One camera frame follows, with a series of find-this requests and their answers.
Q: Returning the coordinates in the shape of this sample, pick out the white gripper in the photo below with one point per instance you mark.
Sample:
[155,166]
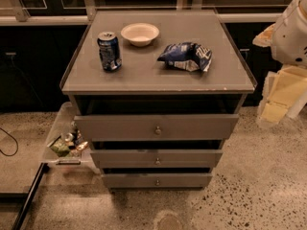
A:
[290,37]

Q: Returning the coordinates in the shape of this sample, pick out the grey drawer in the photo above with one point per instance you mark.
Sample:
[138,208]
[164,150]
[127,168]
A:
[156,158]
[156,180]
[156,127]

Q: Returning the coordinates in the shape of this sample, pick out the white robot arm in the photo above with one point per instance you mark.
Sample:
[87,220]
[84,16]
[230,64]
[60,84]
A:
[287,37]

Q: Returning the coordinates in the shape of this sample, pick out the grey drawer cabinet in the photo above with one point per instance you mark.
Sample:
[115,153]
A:
[146,86]

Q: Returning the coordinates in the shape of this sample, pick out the grey top drawer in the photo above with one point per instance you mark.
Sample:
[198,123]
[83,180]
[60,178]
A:
[156,127]

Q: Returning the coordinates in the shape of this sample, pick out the grey bottom drawer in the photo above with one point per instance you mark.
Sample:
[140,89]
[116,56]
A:
[156,180]

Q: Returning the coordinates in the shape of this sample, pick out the blue chip bag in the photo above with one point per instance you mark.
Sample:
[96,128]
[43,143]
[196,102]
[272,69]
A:
[188,56]

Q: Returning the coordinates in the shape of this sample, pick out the white paper bowl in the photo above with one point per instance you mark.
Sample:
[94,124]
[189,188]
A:
[140,34]

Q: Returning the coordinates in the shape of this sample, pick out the blue soda can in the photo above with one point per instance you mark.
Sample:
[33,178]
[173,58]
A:
[109,51]

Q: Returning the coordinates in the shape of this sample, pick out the clear plastic bin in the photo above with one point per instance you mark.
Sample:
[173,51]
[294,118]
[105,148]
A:
[79,158]

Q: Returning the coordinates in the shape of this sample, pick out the green snack packet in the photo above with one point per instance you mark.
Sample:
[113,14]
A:
[59,148]

